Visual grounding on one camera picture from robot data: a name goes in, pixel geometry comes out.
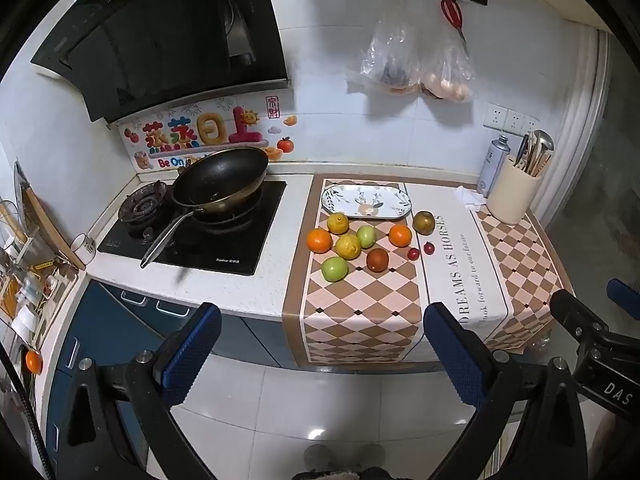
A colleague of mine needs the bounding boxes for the wooden cutting board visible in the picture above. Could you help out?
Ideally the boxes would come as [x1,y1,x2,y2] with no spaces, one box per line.
[22,187,87,271]

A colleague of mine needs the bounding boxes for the black range hood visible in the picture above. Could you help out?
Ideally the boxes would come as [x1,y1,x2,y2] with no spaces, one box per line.
[30,0,291,123]

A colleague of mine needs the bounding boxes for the black gas stove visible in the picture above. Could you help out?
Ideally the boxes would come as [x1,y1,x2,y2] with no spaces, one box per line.
[96,180,288,276]

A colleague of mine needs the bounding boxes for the black wok with steel handle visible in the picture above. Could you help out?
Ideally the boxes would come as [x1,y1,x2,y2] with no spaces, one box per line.
[140,146,271,269]

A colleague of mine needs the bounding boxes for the cream utensil holder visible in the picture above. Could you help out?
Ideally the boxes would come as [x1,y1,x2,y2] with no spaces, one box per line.
[486,156,543,225]

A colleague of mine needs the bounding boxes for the white cup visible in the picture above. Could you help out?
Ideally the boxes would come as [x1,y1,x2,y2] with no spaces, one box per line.
[70,233,97,266]

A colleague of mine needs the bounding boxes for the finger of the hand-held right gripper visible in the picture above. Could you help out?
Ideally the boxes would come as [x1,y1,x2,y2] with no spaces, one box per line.
[606,277,640,322]
[550,289,618,356]

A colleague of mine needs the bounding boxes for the colourful wall sticker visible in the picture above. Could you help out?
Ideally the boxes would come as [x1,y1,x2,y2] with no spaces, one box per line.
[122,95,298,173]

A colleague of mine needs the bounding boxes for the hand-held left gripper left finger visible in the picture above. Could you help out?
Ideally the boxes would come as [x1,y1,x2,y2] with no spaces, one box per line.
[47,302,223,480]

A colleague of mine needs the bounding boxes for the cluttered kitchen storage rack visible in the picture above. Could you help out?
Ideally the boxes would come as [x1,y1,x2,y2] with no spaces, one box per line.
[0,200,81,351]

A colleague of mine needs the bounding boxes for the red-handled scissors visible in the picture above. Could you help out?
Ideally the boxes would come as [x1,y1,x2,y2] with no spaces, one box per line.
[440,0,471,56]

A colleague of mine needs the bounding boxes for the white crumpled tissue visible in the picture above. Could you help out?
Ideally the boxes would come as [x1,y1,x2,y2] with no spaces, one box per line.
[452,186,487,209]

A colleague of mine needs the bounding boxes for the silver spray can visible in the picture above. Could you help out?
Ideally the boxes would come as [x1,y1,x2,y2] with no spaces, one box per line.
[476,135,510,198]

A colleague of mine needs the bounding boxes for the clear plastic bag pale contents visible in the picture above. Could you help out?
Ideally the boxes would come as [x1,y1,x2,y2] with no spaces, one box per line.
[417,25,475,103]

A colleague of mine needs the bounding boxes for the red-green apple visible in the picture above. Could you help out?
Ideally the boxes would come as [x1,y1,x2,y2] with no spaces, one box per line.
[412,210,436,236]

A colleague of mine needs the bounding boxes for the metal spoon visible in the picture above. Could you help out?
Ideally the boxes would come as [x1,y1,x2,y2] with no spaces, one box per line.
[532,130,555,161]

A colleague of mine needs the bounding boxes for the chopsticks bundle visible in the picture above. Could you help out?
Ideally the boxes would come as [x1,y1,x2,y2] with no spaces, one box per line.
[514,134,551,178]

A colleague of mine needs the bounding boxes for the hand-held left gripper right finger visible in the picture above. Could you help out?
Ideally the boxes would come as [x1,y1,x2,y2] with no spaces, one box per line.
[424,302,596,480]

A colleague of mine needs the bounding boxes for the checkered table mat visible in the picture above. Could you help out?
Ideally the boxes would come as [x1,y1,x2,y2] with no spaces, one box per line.
[282,177,576,373]

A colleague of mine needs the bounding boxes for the floral oval plate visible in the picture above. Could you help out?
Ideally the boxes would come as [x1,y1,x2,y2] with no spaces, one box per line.
[321,183,412,221]

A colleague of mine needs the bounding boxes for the clear plastic bag dark contents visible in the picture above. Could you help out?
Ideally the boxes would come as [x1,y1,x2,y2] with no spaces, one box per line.
[346,0,426,96]

